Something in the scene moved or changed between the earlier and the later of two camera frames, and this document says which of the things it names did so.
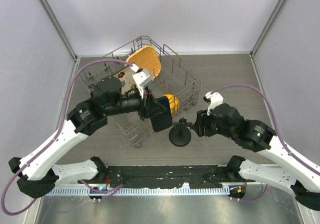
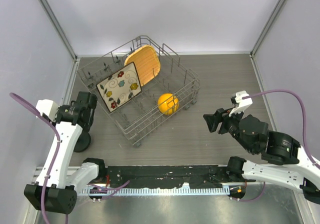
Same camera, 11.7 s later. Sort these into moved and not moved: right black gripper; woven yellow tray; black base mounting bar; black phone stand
Moved: right black gripper; black phone stand
Not moved: woven yellow tray; black base mounting bar
